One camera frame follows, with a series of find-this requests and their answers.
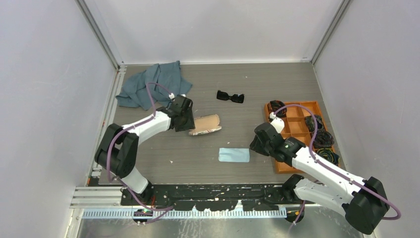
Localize black sunglasses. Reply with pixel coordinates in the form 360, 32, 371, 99
216, 90, 245, 104

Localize brown black rolled belt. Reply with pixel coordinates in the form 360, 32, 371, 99
267, 100, 287, 118

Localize orange compartment tray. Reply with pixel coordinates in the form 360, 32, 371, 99
281, 101, 336, 153

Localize patterned glasses case tan lining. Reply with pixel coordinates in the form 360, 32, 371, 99
188, 114, 222, 136

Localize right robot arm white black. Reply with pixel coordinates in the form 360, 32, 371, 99
250, 122, 390, 235

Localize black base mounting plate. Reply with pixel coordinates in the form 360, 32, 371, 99
120, 183, 302, 211

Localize blue yellow rolled belt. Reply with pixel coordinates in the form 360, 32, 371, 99
316, 148, 340, 166

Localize dark braided rolled belt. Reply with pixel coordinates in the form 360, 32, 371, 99
313, 130, 335, 149

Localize camouflage rolled belt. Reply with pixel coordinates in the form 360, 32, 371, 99
305, 115, 325, 132

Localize white slotted cable duct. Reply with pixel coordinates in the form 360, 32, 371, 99
82, 208, 287, 219

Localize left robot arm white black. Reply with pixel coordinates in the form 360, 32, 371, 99
94, 95, 195, 205

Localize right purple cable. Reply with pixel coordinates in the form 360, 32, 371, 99
272, 104, 402, 220

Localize light blue cleaning cloth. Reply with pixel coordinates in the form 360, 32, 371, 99
218, 148, 250, 163

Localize crumpled grey-blue cloth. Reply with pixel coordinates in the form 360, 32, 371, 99
116, 61, 192, 111

